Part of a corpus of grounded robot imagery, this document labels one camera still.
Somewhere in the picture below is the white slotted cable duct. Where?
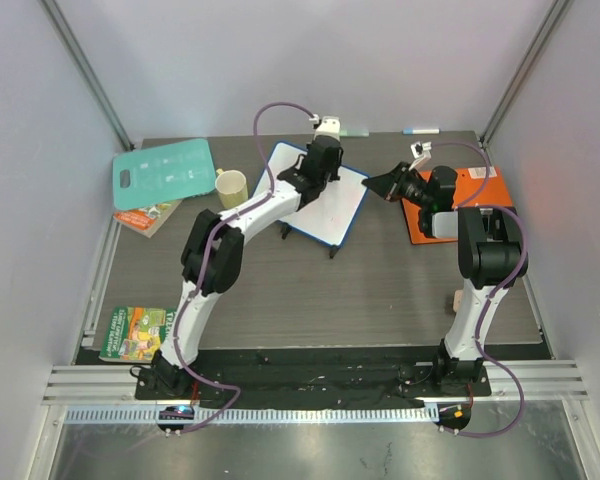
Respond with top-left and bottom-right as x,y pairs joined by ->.
64,404 -> 439,425

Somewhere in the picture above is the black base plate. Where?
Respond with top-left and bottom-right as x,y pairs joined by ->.
74,344 -> 551,401

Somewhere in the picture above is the yellow green mug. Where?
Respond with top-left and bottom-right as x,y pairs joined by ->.
215,169 -> 249,209

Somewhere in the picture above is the blue white marker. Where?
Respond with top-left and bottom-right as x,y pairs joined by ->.
402,128 -> 440,135

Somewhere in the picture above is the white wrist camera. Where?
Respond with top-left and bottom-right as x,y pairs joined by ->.
409,142 -> 432,170
309,114 -> 341,141

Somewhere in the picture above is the teal cutting board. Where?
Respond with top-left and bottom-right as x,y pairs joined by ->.
112,138 -> 216,211

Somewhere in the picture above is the orange clipboard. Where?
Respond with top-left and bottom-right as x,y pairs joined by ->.
401,167 -> 513,245

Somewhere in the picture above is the green cover book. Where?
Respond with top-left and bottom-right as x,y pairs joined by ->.
99,307 -> 176,363

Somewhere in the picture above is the blue framed whiteboard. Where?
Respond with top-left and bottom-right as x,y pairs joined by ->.
251,141 -> 368,248

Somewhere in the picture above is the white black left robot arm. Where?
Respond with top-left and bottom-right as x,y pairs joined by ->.
150,134 -> 343,399

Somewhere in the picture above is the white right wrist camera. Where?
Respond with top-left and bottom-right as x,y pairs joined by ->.
409,142 -> 432,170

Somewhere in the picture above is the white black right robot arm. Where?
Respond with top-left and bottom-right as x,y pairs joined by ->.
362,162 -> 528,395

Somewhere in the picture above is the orange cover book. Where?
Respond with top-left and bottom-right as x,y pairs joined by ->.
113,199 -> 182,238

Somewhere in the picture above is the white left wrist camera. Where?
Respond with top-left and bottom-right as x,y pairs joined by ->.
309,114 -> 341,141

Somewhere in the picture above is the black whiteboard stand foot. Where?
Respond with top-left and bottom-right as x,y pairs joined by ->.
281,224 -> 291,240
329,245 -> 340,259

